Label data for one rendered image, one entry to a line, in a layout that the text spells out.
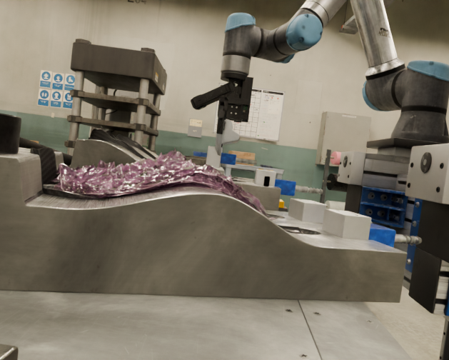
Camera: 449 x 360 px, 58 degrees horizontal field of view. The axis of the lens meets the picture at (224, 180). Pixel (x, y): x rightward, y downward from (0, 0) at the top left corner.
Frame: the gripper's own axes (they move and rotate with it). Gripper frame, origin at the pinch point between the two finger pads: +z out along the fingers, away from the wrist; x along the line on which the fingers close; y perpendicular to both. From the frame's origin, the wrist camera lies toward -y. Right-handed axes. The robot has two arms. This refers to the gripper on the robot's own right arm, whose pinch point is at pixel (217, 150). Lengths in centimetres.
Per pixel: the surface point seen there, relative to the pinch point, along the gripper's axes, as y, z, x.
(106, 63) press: -158, -87, 344
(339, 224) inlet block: 19, 8, -59
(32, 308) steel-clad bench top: -7, 15, -78
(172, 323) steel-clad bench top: 3, 15, -77
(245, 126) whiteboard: 4, -60, 620
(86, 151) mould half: -20.8, 3.6, -36.2
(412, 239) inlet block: 30, 9, -54
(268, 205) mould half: 12.5, 9.1, -36.2
